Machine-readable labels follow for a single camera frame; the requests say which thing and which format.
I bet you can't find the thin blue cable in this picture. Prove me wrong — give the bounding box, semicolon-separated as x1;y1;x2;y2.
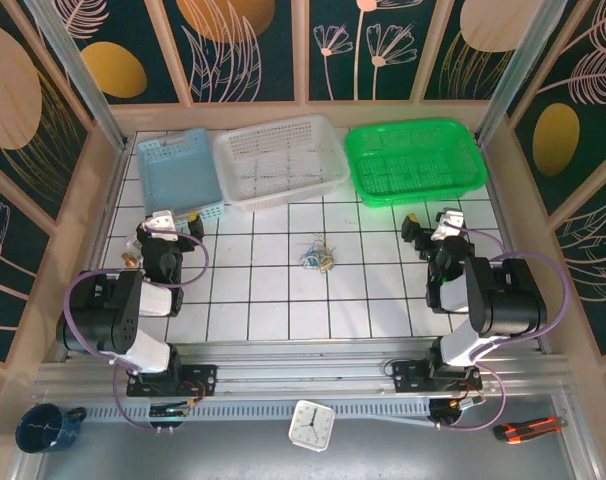
305;247;338;271
302;242;337;269

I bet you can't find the green plastic basket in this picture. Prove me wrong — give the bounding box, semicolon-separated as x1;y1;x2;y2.
343;117;488;209

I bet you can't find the light blue plastic basket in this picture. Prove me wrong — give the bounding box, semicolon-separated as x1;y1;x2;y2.
136;128;227;221

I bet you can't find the white plastic basket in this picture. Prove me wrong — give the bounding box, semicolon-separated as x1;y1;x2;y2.
212;113;352;212

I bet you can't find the small black controller board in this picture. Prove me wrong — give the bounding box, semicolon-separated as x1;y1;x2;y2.
429;397;487;426
149;402;193;420

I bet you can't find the orange black utility knife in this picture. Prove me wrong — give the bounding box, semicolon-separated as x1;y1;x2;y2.
492;415;567;445

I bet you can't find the dark blue mug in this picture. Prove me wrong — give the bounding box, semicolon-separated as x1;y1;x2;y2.
16;403;88;455

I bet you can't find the white square alarm clock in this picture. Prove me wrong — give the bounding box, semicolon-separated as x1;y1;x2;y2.
288;399;336;454

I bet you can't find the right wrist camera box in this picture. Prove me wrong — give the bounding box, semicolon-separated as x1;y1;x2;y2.
434;209;467;242

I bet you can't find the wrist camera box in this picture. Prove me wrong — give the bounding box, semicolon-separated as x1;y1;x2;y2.
145;209;177;236
434;209;467;242

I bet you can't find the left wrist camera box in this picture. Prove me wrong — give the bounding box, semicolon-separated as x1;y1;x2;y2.
145;209;177;236

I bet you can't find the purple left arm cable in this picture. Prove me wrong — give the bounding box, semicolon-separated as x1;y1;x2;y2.
64;228;210;431

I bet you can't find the aluminium side rail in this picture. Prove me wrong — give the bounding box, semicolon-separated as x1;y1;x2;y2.
477;139;572;361
62;142;134;361

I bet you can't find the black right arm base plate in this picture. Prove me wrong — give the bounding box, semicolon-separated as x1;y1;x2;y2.
391;360;483;394

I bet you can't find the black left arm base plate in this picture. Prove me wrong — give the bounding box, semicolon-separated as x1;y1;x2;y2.
126;364;218;399

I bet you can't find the aluminium frame post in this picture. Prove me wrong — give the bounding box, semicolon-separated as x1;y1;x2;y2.
475;0;567;146
25;0;130;151

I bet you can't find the grey slotted cable duct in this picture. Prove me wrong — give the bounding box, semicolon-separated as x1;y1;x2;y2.
80;402;434;422

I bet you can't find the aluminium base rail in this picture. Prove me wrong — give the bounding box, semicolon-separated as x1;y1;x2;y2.
35;342;574;401

